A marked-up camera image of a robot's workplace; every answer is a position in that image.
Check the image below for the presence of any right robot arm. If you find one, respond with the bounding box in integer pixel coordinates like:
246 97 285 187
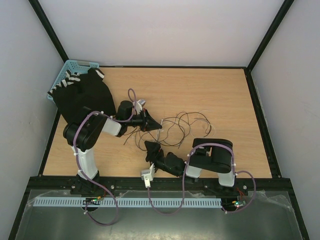
141 138 237 195

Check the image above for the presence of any black white striped cloth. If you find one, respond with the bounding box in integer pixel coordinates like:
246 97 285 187
47 68 105 97

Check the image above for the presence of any circuit board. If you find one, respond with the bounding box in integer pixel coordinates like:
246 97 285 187
83 197 103 205
232 200 246 208

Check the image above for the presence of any right black frame post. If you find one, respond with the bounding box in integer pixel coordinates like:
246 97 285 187
246 0 295 70

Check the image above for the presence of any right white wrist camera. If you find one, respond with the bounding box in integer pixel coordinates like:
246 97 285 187
140 163 156 188

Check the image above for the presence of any right circuit board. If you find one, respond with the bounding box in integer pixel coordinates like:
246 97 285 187
232 200 246 208

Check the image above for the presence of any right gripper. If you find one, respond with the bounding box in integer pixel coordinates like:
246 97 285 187
144 140 181 177

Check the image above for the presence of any light blue slotted cable duct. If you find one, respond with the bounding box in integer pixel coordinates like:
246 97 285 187
33 197 222 209

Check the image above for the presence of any light blue plastic basket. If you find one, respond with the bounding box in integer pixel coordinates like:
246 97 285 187
47 59 100 103

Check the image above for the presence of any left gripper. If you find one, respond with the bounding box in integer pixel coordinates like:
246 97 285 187
126 108 162 132

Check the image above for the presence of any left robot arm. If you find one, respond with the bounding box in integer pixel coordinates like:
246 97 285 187
63 99 162 195

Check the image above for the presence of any left black frame post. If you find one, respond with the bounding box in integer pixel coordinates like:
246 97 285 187
28 0 69 63

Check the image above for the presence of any black frame post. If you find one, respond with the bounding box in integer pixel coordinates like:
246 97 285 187
28 0 69 63
246 0 295 70

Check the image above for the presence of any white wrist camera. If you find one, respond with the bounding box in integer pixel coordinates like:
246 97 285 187
140 163 156 188
133 99 146 114

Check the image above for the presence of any left circuit board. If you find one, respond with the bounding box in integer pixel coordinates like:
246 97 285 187
83 197 103 205

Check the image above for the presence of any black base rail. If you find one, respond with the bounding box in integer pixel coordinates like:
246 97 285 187
69 176 249 197

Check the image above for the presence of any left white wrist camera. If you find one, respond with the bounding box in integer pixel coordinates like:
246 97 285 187
133 99 146 114

